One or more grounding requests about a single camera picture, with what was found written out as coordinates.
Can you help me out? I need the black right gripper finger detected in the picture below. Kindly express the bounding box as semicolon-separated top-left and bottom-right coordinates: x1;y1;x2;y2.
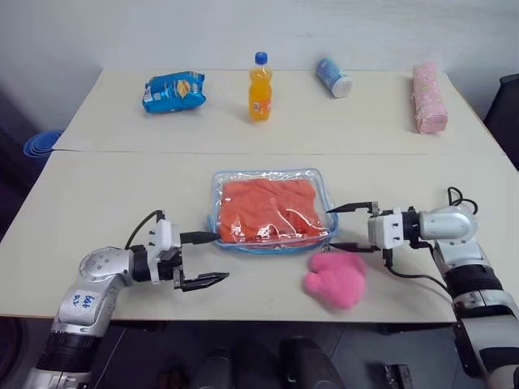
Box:
325;200;376;216
331;242;376;254

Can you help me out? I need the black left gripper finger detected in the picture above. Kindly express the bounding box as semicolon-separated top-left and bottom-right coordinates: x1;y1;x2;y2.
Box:
179;230;218;246
180;271;231;293

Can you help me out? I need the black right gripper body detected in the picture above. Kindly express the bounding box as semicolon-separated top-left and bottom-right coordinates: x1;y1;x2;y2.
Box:
365;200;392;267

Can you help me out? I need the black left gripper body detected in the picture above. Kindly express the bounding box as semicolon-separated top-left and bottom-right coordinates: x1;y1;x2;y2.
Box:
155;246;188;291

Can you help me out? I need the orange cloth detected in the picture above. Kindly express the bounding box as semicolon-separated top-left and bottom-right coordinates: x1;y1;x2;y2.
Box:
217;179;332;245

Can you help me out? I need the clear plastic pouch blue trim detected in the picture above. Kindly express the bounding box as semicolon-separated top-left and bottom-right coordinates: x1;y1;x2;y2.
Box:
206;166;340;256

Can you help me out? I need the pink plush toy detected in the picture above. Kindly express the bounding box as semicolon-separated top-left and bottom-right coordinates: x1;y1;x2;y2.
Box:
303;250;367;313

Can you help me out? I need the pink patterned pencil case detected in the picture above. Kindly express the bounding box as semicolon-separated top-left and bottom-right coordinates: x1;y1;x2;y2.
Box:
410;61;449;135

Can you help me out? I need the blue white canister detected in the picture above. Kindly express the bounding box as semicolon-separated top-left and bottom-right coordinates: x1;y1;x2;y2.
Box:
315;56;354;100

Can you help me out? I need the orange soda bottle blue cap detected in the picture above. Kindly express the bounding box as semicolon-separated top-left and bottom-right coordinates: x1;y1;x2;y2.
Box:
247;51;274;123

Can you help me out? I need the blue chip bag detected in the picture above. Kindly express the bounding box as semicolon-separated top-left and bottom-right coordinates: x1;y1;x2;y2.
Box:
141;70;208;115

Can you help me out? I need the black chair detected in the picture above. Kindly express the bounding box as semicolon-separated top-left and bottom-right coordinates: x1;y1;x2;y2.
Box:
483;73;519;172

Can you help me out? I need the blue round stack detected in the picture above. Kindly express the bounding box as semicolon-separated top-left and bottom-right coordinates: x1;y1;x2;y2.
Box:
23;129;66;157

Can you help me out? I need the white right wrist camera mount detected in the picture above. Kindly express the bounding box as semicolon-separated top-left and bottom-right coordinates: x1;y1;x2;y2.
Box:
367;207;405;250

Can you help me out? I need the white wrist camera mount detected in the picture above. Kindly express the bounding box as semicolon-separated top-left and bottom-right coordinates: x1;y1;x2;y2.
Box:
367;207;405;250
147;219;182;260

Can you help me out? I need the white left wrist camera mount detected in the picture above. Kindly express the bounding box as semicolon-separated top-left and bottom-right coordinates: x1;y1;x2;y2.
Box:
147;219;182;260

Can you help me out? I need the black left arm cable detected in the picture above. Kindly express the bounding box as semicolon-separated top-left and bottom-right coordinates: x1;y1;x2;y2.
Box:
124;209;165;250

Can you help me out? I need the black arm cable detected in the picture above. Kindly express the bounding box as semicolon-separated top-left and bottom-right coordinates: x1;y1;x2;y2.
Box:
382;186;480;293
124;209;165;250

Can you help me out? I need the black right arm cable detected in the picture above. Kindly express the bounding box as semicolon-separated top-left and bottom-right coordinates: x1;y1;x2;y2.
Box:
382;186;480;293

